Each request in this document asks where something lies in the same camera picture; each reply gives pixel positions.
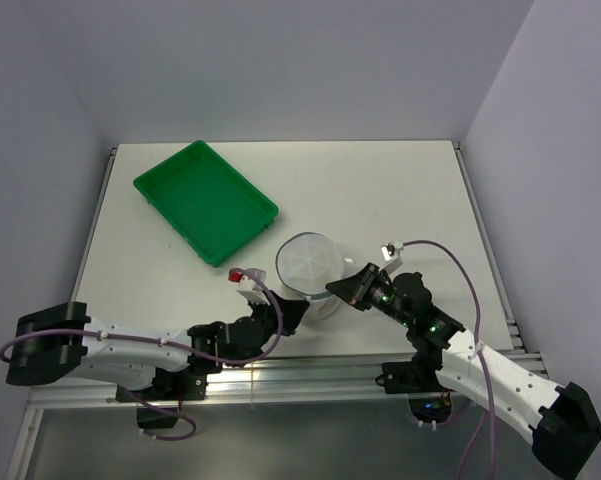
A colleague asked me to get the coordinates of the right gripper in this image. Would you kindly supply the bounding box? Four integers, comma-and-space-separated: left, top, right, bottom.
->
327, 261, 413, 327

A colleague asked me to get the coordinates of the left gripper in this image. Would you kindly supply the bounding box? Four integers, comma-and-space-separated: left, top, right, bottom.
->
247, 289, 309, 342

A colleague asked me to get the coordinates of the white mesh laundry bag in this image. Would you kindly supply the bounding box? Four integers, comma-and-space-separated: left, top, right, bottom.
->
275, 232, 356, 323

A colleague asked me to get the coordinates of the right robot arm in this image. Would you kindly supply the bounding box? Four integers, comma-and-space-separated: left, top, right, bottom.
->
326, 264, 601, 479

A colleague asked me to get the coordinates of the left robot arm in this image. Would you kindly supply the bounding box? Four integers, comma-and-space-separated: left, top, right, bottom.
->
0, 293, 309, 399

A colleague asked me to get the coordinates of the green plastic tray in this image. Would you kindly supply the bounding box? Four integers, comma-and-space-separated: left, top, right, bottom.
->
133, 140, 279, 267

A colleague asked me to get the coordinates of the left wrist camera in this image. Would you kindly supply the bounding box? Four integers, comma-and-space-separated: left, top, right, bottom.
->
228, 269, 269, 304

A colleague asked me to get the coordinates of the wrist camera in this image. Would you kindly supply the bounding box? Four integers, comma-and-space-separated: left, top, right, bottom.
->
381, 242, 404, 275
228, 269, 269, 304

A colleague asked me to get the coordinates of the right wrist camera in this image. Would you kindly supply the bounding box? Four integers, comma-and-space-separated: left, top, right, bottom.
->
381, 242, 404, 275

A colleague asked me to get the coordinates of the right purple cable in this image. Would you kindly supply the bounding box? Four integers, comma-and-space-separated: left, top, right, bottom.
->
402, 239, 499, 480

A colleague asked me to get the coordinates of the purple cable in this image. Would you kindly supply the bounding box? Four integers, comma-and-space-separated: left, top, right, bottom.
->
402, 239, 499, 480
0, 277, 284, 442

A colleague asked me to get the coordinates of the aluminium frame rail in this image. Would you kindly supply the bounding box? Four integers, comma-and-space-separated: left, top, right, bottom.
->
27, 349, 551, 409

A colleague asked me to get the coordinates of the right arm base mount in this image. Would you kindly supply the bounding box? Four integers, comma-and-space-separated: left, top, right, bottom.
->
374, 359, 475, 397

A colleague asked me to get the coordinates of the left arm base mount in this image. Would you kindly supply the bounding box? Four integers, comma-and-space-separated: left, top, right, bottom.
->
115, 369, 206, 433

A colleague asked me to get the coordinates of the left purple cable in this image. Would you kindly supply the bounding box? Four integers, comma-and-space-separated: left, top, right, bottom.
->
0, 277, 284, 442

